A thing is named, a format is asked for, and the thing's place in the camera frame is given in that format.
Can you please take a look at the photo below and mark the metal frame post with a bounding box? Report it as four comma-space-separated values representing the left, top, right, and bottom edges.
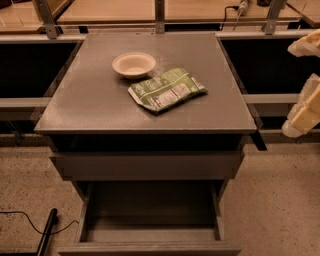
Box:
155, 0, 165, 34
33, 0, 59, 39
262, 0, 287, 35

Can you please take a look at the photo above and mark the green jalapeno chip bag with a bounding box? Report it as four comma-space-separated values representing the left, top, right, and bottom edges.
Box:
128, 68, 208, 113

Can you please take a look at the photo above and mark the white tool with cable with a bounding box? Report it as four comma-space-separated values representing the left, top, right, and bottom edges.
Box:
220, 0, 250, 30

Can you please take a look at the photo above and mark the metal frame post left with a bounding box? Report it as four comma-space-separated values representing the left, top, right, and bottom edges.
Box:
33, 0, 59, 39

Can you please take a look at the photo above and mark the grey drawer cabinet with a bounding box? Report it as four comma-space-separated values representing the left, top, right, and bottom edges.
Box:
36, 34, 256, 256

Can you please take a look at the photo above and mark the white paper bowl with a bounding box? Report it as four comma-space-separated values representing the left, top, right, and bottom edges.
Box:
112, 52, 156, 79

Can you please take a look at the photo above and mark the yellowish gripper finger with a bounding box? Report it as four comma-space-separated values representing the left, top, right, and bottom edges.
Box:
282, 74, 320, 138
288, 29, 320, 57

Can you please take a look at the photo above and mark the open middle drawer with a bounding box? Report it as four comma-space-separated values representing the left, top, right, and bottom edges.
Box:
59, 181, 240, 256

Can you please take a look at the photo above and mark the black floor cable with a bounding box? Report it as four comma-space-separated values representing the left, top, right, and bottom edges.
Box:
0, 210, 80, 236

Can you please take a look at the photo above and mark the black bar on floor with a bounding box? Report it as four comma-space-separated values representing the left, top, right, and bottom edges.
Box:
36, 208, 58, 256

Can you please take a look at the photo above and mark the closed top drawer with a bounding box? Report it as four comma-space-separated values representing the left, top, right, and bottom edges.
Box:
51, 151, 244, 181

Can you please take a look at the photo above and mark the metal frame post middle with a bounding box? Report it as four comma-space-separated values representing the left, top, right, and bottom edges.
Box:
155, 0, 165, 34

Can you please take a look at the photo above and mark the metal frame post right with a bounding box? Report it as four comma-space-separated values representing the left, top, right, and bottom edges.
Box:
262, 0, 287, 35

